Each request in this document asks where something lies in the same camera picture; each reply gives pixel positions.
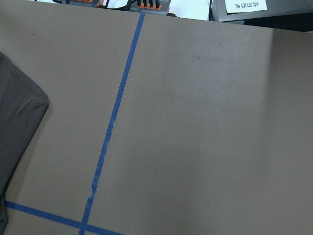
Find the orange black connector block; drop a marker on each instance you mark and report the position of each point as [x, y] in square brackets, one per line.
[156, 6]

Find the white paper label with text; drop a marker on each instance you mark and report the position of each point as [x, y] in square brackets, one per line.
[243, 6]

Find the dark brown t-shirt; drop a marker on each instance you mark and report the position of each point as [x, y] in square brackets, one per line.
[23, 105]

